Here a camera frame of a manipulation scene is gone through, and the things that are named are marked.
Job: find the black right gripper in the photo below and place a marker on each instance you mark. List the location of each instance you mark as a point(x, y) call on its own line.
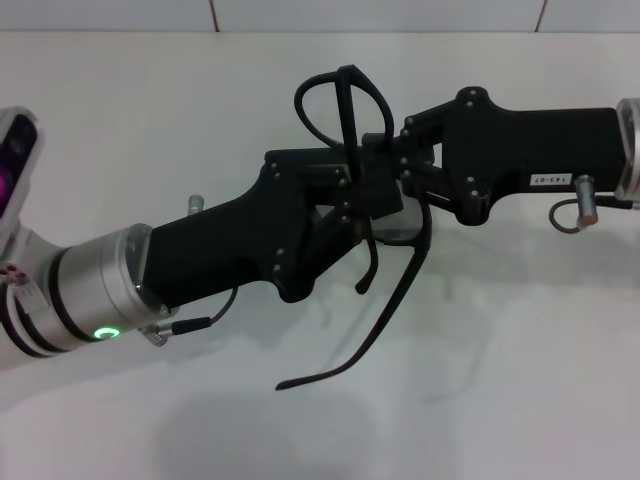
point(525, 150)

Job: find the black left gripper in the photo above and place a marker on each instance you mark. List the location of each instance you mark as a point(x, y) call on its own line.
point(225, 240)

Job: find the black glasses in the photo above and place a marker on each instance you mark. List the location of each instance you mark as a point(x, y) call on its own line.
point(348, 115)

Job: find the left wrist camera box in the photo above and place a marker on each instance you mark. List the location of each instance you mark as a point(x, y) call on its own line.
point(15, 165)

